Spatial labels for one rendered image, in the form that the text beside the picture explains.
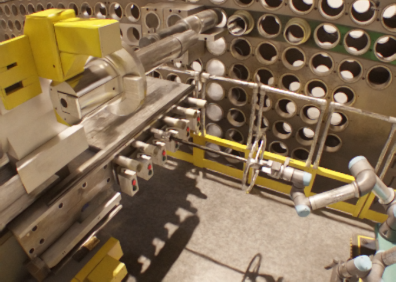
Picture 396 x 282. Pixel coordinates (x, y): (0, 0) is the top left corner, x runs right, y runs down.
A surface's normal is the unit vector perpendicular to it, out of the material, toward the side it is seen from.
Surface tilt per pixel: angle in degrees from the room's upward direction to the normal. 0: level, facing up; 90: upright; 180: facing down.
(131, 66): 90
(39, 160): 90
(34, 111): 81
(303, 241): 0
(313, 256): 0
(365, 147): 90
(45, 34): 90
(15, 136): 68
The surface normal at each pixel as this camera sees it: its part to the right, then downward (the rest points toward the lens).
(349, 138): -0.46, 0.49
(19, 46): 0.88, 0.26
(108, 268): 0.00, -0.83
